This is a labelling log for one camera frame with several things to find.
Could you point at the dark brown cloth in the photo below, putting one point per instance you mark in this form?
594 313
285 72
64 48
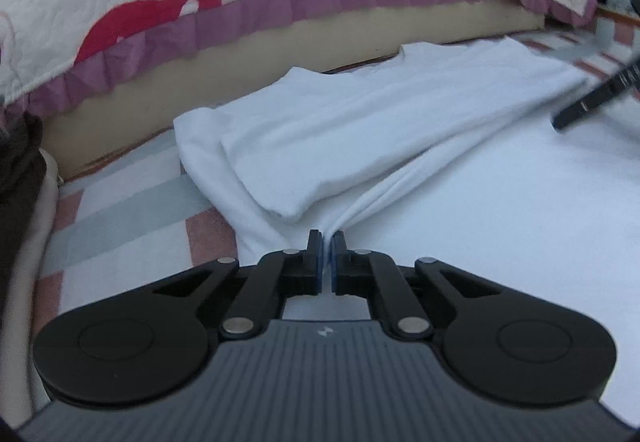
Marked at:
20 182

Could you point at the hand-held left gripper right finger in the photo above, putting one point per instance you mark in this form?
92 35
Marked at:
334 264

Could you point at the checked bed sheet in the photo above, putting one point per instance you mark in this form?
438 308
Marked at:
125 222

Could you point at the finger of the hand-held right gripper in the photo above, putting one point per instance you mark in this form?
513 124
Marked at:
595 102

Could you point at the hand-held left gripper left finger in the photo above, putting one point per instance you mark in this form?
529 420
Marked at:
317 264

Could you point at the white garment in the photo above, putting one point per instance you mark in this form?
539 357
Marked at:
375 122

